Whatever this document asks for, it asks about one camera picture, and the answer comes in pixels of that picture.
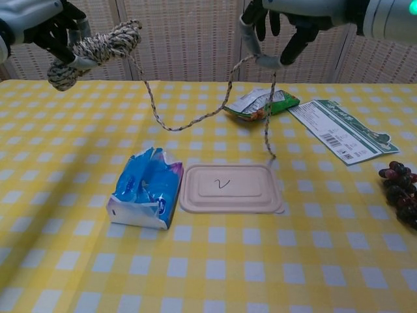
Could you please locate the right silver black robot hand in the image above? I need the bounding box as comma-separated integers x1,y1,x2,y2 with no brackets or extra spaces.
239,0,371,70

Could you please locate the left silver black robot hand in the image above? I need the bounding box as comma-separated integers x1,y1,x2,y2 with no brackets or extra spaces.
0,0,98,71

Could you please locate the speckled braided rope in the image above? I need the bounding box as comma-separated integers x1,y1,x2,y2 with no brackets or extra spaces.
47,19,278,160

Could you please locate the green snack bag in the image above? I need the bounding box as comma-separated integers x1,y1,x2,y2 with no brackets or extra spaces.
223,88,300,122

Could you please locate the green white packaging card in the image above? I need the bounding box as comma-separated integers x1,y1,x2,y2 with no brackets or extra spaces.
288,99,400,166

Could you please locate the bamboo folding screen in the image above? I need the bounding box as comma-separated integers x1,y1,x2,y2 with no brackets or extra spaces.
0,0,417,84

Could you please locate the beige container lid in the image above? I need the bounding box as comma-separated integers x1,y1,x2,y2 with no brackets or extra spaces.
179,163,285,215

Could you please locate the dark red grape bunch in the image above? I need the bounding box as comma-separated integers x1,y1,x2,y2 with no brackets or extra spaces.
378,160,417,231

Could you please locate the blue tissue pack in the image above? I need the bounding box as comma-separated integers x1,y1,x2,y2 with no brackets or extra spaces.
109,147,186,231

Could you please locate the yellow checkered tablecloth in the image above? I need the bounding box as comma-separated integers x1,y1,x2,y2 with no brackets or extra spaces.
0,80,417,313

